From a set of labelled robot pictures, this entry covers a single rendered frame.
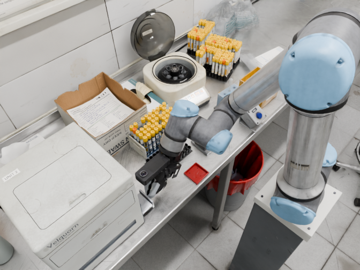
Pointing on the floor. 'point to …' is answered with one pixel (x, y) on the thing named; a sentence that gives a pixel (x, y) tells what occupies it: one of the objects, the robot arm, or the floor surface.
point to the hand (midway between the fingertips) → (147, 196)
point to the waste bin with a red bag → (248, 165)
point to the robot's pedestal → (264, 242)
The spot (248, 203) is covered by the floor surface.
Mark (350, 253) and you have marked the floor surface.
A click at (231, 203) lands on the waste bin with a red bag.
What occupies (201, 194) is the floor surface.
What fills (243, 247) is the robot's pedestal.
